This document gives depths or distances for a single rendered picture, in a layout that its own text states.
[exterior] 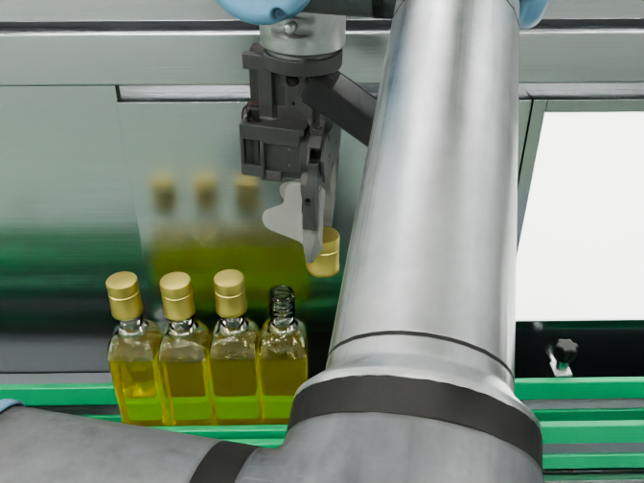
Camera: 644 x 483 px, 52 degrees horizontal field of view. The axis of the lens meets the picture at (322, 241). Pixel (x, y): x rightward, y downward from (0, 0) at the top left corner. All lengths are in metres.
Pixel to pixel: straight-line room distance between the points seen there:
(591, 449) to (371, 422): 0.73
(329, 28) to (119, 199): 0.42
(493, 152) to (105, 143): 0.61
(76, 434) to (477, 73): 0.24
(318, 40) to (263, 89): 0.08
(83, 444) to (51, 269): 0.75
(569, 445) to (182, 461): 0.74
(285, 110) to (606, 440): 0.57
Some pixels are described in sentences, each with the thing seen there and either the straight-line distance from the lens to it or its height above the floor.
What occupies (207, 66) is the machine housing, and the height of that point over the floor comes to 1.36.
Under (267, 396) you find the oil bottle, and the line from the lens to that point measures 0.82.
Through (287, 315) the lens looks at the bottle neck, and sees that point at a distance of 0.75.
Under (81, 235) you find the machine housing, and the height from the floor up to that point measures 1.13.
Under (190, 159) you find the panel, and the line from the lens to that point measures 0.81.
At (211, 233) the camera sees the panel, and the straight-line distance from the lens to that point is 0.85.
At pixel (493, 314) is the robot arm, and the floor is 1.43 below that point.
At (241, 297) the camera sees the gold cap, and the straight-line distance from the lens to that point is 0.74.
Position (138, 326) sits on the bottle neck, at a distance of 0.79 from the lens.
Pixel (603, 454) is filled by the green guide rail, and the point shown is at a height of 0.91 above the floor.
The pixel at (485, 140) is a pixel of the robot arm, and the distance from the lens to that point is 0.31.
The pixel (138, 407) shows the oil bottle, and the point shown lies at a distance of 0.86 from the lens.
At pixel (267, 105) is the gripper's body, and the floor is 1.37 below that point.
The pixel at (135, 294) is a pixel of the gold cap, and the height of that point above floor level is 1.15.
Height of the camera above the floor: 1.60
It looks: 33 degrees down
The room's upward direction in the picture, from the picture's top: straight up
